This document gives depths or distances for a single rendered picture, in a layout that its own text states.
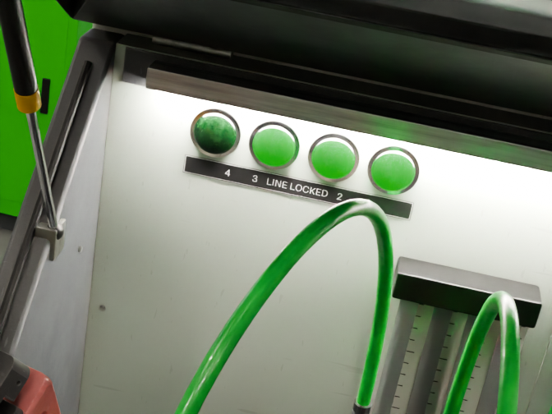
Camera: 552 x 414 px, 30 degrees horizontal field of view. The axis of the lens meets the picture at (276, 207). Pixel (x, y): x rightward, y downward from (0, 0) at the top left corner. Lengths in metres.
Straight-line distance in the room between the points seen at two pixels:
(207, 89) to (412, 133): 0.20
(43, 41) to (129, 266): 2.33
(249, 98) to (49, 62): 2.46
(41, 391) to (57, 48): 2.86
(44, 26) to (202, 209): 2.36
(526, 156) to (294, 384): 0.37
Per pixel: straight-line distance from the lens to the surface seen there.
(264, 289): 0.71
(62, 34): 3.37
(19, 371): 0.55
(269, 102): 0.98
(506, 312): 0.80
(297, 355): 1.13
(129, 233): 1.10
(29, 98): 0.82
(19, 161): 3.58
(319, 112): 0.98
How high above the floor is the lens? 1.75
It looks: 25 degrees down
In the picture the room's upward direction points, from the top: 10 degrees clockwise
